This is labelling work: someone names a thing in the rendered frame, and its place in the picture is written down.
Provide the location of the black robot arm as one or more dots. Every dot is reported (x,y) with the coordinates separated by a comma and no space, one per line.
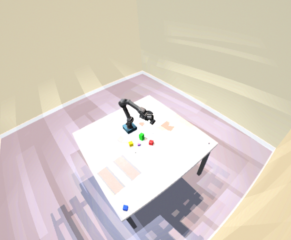
(148,116)

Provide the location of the red block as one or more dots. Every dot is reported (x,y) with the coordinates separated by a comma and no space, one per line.
(151,142)

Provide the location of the small blue block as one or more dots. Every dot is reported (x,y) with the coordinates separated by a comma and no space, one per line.
(125,207)

